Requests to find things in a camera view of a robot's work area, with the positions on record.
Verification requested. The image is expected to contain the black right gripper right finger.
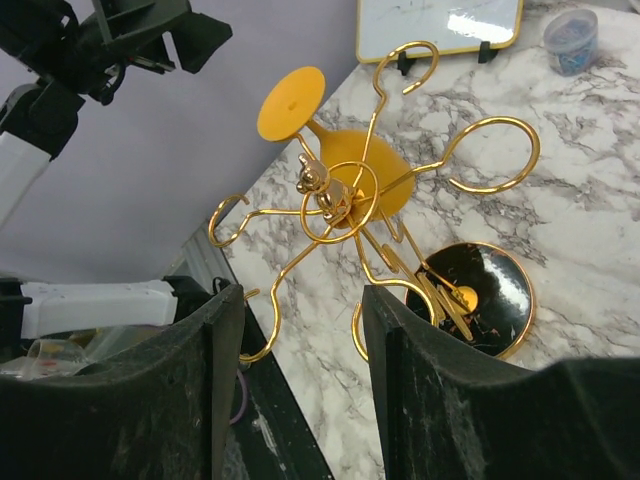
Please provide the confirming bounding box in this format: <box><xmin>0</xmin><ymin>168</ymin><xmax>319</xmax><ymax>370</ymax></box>
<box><xmin>362</xmin><ymin>286</ymin><xmax>639</xmax><ymax>479</ymax></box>

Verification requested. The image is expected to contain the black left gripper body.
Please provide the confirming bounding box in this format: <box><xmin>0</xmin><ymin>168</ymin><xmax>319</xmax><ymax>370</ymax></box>
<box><xmin>1</xmin><ymin>1</ymin><xmax>180</xmax><ymax>95</ymax></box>

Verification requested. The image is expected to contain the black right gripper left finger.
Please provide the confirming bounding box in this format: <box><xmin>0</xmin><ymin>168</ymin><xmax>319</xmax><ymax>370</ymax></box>
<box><xmin>1</xmin><ymin>285</ymin><xmax>245</xmax><ymax>479</ymax></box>

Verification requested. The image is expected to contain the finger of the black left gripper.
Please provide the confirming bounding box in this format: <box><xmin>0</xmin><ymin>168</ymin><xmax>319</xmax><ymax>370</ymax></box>
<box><xmin>164</xmin><ymin>9</ymin><xmax>233</xmax><ymax>74</ymax></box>

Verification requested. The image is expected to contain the orange wine glass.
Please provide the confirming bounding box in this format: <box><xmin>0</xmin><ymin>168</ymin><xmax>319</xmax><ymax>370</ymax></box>
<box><xmin>257</xmin><ymin>66</ymin><xmax>415</xmax><ymax>229</ymax></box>

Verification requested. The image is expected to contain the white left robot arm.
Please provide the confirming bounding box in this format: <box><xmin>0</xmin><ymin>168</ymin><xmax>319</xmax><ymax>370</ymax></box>
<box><xmin>1</xmin><ymin>58</ymin><xmax>231</xmax><ymax>284</ymax></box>

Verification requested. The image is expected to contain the gold wine glass rack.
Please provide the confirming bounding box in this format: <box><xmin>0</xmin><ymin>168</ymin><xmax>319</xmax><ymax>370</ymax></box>
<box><xmin>238</xmin><ymin>40</ymin><xmax>541</xmax><ymax>364</ymax></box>

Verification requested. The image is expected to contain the gold framed whiteboard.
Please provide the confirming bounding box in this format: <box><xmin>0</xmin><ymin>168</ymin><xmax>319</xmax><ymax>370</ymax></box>
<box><xmin>355</xmin><ymin>0</ymin><xmax>524</xmax><ymax>64</ymax></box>

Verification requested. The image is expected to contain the small clear plastic jar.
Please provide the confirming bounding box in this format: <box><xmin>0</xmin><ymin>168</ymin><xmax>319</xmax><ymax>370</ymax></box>
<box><xmin>543</xmin><ymin>8</ymin><xmax>598</xmax><ymax>76</ymax></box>

